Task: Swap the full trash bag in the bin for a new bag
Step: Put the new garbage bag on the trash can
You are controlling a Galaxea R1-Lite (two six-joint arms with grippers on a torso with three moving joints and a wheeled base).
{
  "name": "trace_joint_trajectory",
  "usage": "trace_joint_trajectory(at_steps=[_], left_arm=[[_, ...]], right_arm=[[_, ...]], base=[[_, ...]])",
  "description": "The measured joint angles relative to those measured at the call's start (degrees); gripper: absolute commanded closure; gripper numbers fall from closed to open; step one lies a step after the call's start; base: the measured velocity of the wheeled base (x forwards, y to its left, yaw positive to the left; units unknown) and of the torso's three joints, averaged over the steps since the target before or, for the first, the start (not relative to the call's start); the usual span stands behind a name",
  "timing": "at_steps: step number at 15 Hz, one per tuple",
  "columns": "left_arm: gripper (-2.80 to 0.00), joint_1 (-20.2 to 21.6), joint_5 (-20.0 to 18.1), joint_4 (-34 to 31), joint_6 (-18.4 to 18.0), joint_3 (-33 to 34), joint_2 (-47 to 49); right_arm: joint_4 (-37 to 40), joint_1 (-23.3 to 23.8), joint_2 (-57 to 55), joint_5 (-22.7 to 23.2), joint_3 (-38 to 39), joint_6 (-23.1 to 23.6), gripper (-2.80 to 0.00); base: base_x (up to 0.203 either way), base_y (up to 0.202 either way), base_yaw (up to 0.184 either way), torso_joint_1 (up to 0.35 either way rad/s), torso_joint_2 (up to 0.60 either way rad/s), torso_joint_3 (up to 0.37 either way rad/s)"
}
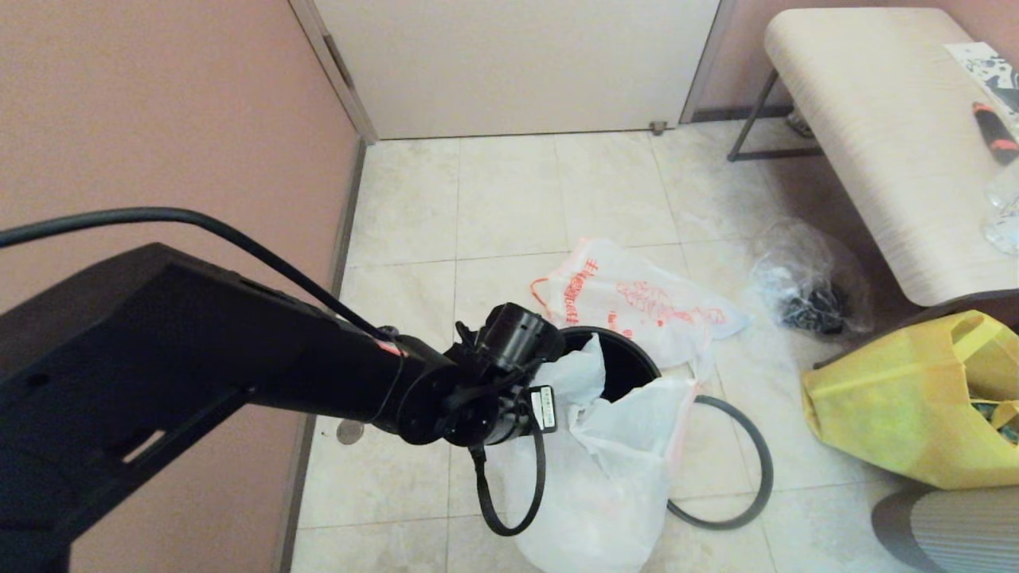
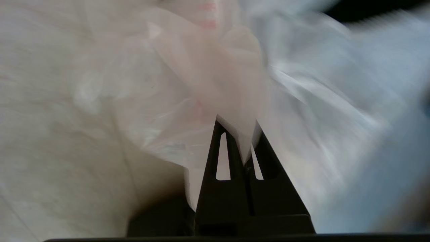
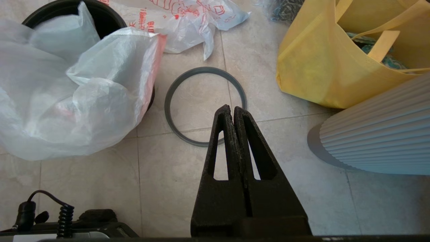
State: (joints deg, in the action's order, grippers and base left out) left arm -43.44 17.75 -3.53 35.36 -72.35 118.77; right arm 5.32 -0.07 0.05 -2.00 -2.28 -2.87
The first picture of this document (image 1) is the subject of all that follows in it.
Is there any black round trash bin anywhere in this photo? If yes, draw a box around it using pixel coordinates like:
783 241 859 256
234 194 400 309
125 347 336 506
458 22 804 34
557 325 663 403

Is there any white red-printed floor bag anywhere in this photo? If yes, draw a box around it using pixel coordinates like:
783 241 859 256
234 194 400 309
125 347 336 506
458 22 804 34
531 236 752 388

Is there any grey plastic bin ring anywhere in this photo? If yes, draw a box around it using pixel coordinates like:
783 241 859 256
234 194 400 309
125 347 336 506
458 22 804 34
667 396 774 531

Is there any clear bag with dark items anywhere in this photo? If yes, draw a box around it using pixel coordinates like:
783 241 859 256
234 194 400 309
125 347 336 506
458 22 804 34
747 219 873 339

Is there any yellow shopping bag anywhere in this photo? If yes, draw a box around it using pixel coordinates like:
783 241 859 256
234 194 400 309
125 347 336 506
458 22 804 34
800 310 1019 490

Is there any white door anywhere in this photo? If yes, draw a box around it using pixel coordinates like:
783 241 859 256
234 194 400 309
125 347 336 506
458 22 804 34
314 0 721 140

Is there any dark baseboard behind table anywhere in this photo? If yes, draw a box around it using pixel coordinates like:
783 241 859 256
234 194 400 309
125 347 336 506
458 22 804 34
691 107 797 126

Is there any grey ribbed round object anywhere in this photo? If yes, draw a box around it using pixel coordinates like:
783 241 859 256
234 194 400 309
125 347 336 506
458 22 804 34
870 487 1019 573

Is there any light wood-grain table top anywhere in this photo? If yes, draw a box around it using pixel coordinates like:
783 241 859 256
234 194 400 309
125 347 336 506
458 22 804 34
764 8 1019 309

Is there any clear crumpled plastic item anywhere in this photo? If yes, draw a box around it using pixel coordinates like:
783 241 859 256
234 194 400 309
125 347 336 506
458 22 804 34
983 159 1019 257

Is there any black and orange tool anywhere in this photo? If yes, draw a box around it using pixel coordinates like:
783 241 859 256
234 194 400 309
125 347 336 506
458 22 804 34
971 102 1019 166

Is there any black and white printed paper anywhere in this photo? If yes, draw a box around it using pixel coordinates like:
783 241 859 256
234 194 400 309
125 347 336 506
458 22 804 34
943 42 1019 119

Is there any black braided left wrist cable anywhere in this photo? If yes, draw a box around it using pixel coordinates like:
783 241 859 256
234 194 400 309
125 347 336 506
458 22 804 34
470 410 549 536

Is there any dark wall baseboard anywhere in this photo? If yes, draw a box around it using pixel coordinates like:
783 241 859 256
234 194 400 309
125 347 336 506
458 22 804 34
275 139 369 573

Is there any grey door frame post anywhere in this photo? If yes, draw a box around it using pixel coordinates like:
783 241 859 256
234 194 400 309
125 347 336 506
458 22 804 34
679 0 737 127
288 0 379 145

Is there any black metal table leg frame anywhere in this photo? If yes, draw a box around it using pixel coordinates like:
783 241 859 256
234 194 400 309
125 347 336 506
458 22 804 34
726 70 825 162

